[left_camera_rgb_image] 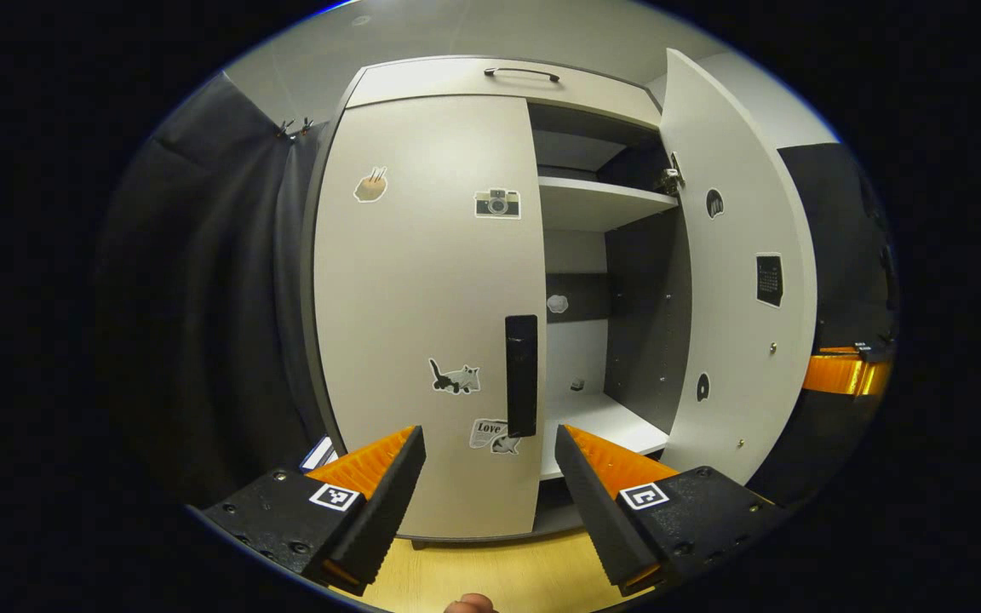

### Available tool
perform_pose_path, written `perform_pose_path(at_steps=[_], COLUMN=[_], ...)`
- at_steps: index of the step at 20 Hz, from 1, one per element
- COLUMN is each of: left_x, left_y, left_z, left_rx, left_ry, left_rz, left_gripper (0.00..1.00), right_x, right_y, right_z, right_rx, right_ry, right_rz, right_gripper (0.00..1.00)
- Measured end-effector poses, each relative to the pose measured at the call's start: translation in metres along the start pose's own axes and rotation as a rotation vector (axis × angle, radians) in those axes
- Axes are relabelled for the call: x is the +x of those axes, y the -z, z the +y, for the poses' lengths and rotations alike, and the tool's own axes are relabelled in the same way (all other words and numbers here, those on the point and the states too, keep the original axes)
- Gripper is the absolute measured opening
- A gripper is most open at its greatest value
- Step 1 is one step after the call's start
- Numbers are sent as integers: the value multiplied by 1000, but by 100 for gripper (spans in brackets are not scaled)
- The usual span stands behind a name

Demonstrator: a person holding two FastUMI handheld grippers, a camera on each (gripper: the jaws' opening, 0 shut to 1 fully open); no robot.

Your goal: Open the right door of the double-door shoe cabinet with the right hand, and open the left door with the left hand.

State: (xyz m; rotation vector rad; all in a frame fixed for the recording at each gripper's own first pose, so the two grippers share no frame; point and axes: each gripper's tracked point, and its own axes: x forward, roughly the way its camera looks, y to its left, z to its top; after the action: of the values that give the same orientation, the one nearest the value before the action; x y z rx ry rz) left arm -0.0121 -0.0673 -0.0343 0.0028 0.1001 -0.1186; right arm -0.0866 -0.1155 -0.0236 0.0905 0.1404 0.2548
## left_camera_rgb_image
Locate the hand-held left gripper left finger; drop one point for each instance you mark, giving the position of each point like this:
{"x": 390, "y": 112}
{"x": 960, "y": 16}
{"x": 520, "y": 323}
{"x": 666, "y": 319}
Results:
{"x": 388, "y": 502}

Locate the white cabinet shelf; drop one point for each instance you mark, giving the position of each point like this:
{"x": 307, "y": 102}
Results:
{"x": 593, "y": 204}

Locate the white cabinet door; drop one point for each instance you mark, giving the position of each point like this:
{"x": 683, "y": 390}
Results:
{"x": 405, "y": 298}
{"x": 737, "y": 340}

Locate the metal door hinge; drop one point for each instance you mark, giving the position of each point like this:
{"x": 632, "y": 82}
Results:
{"x": 670, "y": 179}

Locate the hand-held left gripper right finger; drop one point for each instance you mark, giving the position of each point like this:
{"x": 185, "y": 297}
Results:
{"x": 597, "y": 511}

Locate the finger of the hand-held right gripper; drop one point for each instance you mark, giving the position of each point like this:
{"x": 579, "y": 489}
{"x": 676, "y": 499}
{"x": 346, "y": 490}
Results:
{"x": 835, "y": 375}

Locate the white book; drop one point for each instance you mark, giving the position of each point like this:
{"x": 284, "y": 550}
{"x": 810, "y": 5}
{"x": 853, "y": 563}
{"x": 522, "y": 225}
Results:
{"x": 318, "y": 454}

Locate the black backdrop cloth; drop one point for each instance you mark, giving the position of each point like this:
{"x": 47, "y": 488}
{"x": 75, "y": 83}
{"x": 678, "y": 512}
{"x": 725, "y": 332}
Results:
{"x": 201, "y": 298}

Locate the white cabinet drawer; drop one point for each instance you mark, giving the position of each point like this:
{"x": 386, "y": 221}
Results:
{"x": 456, "y": 81}

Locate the white double-door shoe cabinet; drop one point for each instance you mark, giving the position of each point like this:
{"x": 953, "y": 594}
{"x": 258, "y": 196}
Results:
{"x": 644, "y": 298}

